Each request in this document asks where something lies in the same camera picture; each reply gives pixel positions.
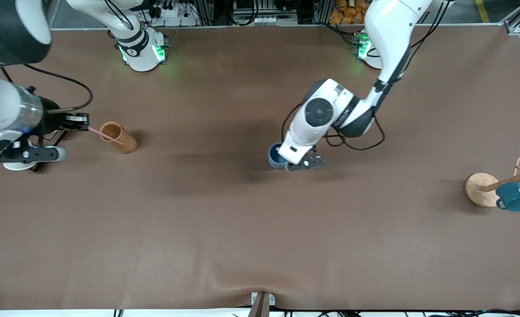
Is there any blue cup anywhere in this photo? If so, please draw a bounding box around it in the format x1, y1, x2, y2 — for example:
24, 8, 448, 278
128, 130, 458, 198
268, 143, 291, 170

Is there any pink chopstick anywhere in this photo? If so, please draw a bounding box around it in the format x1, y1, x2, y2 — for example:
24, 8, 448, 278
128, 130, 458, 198
88, 126, 124, 145

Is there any bamboo chopstick holder cup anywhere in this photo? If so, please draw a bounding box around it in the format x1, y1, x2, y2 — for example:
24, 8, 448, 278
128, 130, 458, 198
100, 122, 137, 155

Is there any white paper cup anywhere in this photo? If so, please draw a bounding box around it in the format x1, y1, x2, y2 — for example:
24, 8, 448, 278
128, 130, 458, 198
4, 161, 38, 171

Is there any white power strip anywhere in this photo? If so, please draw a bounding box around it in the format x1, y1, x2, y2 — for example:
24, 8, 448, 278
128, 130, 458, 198
149, 0, 199, 27

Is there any bag of orange fruit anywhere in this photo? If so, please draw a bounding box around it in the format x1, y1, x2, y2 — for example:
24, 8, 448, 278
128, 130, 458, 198
329, 0, 375, 25

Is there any wooden mug tree stand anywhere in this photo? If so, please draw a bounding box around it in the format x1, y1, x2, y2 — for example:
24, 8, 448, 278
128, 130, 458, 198
465, 158, 520, 208

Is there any teal mug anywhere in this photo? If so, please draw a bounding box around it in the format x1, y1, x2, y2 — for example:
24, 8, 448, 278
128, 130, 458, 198
495, 182, 520, 212

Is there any black wire cup rack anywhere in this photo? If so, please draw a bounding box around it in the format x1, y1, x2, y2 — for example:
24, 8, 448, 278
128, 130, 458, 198
30, 130, 72, 172

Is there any metal table edge bracket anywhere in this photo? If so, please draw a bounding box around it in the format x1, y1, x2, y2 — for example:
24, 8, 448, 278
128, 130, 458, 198
247, 292, 276, 317

